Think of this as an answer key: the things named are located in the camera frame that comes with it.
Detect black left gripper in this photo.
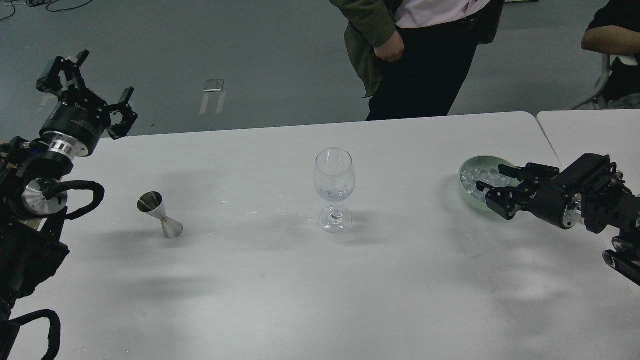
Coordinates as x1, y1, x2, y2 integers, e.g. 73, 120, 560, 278
36, 49, 138, 158

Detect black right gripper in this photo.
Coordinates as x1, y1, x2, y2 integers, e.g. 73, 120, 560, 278
475, 162, 583, 230

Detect steel cocktail jigger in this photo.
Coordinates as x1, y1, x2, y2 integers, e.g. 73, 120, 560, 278
136, 191, 184, 239

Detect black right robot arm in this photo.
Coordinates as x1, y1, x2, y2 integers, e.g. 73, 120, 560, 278
476, 153, 640, 284

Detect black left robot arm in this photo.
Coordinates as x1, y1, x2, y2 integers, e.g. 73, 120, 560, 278
0, 50, 138, 360

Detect green bowl of ice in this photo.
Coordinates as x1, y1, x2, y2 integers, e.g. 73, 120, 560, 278
458, 155, 520, 214

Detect clear wine glass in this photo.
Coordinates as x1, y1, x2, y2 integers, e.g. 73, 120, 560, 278
314, 147, 356, 234

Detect standing person's right hand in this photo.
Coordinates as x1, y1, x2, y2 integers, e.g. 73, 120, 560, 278
374, 30, 405, 63

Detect beige checkered cushion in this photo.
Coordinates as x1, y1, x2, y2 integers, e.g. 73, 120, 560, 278
0, 142, 11, 173

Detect standing person in green jacket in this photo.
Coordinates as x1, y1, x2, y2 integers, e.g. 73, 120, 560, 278
331, 0, 505, 121

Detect seated person in black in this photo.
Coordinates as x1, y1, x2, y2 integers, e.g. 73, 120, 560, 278
581, 0, 640, 110

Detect black floor cables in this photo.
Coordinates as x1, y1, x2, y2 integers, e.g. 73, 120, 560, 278
0, 0, 94, 22

